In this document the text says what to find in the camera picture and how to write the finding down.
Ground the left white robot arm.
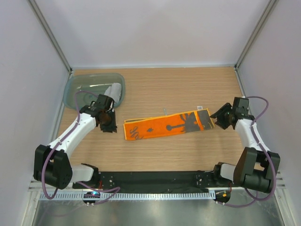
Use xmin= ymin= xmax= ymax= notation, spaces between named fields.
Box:
xmin=33 ymin=94 xmax=117 ymax=190

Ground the aluminium rail frame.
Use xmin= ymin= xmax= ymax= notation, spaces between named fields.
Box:
xmin=37 ymin=0 xmax=301 ymax=222

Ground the grey orange towel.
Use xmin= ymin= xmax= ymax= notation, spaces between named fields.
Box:
xmin=123 ymin=109 xmax=214 ymax=141

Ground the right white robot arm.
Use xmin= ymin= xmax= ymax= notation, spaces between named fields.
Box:
xmin=211 ymin=97 xmax=280 ymax=194

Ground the white slotted cable duct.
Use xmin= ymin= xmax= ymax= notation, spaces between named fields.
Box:
xmin=53 ymin=190 xmax=216 ymax=201

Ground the grey panda towel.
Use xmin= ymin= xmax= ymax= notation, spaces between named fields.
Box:
xmin=104 ymin=83 xmax=122 ymax=103

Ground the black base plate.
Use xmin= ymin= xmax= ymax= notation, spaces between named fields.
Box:
xmin=84 ymin=170 xmax=231 ymax=189

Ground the teal plastic container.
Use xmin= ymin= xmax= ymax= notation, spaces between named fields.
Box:
xmin=63 ymin=73 xmax=126 ymax=109

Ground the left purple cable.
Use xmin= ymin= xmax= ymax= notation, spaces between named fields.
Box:
xmin=41 ymin=91 xmax=121 ymax=207

